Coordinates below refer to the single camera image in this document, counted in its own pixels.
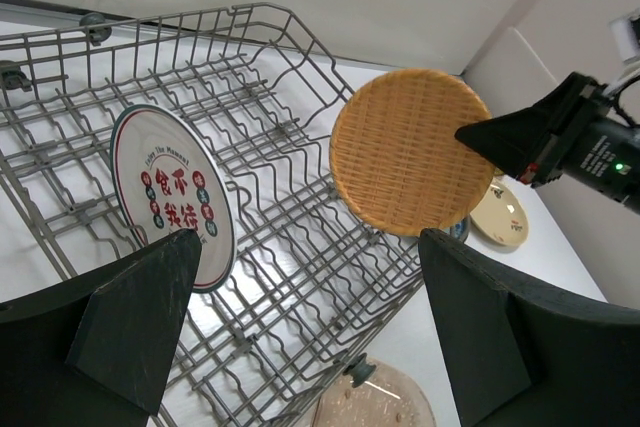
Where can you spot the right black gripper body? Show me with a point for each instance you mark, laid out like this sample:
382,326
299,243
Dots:
580,140

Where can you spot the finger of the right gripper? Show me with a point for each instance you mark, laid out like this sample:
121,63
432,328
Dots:
530,145

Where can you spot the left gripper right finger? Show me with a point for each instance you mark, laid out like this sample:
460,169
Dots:
522,352

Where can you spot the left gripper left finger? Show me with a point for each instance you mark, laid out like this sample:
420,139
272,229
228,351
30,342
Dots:
96,350

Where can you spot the orange woven round plate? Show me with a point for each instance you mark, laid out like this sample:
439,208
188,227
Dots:
394,157

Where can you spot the brown translucent square plate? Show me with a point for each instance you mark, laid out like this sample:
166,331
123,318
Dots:
388,398

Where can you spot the white plate with red characters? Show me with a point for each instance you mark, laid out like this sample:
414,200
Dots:
165,179

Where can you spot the cream plate with black print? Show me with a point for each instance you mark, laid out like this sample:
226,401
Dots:
500,216

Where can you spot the blue floral teal plate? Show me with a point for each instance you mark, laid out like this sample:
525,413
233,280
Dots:
460,230

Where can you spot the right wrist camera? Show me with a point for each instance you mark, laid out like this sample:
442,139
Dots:
625,31

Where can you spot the grey wire dish rack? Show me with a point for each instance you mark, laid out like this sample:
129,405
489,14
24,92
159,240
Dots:
312,288

